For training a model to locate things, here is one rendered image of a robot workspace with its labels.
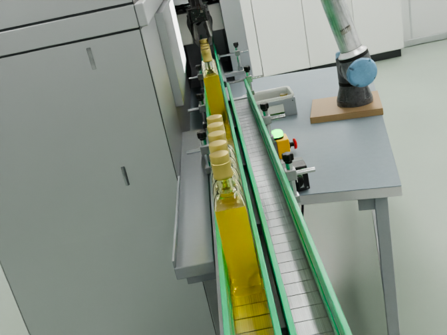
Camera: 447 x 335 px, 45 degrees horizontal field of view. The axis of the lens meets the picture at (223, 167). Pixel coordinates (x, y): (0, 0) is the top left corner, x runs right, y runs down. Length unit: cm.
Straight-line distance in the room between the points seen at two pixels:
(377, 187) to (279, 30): 443
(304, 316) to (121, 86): 85
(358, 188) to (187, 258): 66
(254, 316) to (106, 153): 78
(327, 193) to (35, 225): 89
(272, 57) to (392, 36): 132
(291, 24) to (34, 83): 462
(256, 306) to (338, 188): 75
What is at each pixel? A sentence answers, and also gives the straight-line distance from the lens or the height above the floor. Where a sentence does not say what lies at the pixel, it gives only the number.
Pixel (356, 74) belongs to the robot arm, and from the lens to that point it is 216.
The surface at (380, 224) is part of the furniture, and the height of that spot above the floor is 60.
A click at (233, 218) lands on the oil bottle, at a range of 96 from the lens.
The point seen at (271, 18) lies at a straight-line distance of 594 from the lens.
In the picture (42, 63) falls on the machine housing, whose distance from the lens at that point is 156.
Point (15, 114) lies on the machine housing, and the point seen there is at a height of 117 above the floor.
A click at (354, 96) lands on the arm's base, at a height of 82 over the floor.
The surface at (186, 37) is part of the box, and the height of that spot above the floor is 104.
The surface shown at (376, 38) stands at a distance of 623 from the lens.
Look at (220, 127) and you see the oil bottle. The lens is 109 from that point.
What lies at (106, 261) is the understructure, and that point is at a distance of 176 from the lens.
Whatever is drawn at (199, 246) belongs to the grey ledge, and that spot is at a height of 88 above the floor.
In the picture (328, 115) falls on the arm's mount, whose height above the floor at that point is 77.
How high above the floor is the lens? 149
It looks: 22 degrees down
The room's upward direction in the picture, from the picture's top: 12 degrees counter-clockwise
